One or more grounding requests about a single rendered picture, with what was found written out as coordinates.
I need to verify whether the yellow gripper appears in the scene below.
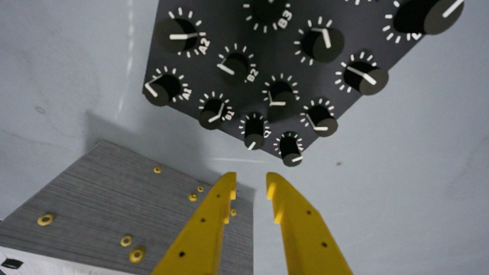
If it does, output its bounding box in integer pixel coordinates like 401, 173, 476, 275
151, 172, 354, 275

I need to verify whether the black knob box panel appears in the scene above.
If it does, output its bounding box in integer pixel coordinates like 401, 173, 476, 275
142, 0, 465, 167

